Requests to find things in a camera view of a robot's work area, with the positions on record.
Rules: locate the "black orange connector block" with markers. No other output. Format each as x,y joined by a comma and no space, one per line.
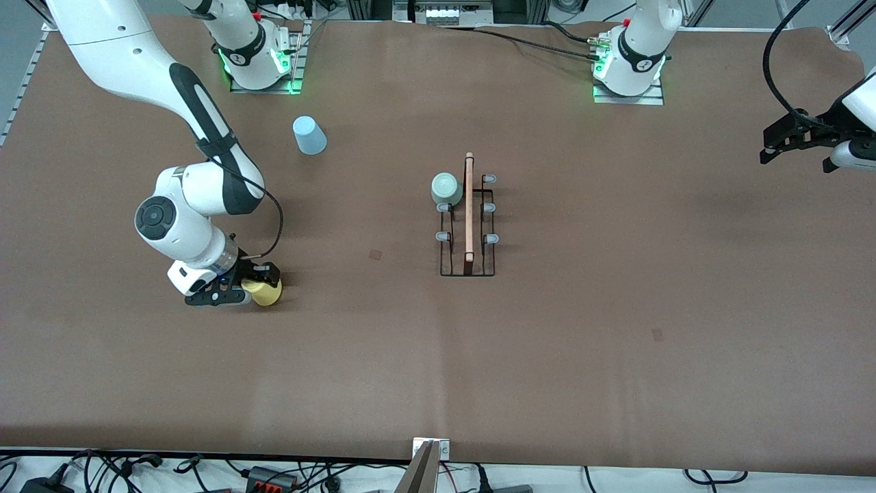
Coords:
270,478

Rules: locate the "silver metal bracket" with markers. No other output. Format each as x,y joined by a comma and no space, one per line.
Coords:
443,448

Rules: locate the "aluminium frame profile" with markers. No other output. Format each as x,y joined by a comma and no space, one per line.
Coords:
840,33
46,26

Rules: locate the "grey control unit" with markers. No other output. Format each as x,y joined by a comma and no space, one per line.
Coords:
445,12

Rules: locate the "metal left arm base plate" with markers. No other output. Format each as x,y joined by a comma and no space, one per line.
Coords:
653,99

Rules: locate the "yellow plastic cup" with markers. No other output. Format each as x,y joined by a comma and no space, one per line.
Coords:
268,296

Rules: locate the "perforated metal side rail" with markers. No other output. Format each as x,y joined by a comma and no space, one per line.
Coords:
23,82

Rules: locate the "white power strip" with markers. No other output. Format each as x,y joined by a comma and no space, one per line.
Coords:
294,9

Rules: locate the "black aluminium frame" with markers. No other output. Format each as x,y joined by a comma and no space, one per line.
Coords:
369,8

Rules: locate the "pale green plastic cup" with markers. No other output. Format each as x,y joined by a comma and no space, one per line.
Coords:
445,186

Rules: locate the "grey tapered post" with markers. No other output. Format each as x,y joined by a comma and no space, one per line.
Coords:
419,479

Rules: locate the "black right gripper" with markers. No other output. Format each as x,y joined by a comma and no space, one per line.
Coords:
250,272

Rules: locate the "light blue plastic cup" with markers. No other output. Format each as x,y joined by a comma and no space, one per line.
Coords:
309,137

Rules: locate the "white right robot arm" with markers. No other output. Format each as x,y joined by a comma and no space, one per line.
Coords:
116,48

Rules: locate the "brown table cover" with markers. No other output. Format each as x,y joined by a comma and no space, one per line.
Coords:
438,356

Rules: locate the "black plug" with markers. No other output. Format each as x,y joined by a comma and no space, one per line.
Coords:
482,483

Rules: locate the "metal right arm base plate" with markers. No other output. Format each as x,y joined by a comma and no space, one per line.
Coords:
295,75

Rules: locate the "black power adapter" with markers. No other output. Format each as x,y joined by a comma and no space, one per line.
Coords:
41,486

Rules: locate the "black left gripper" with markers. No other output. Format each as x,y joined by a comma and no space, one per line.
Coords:
823,128

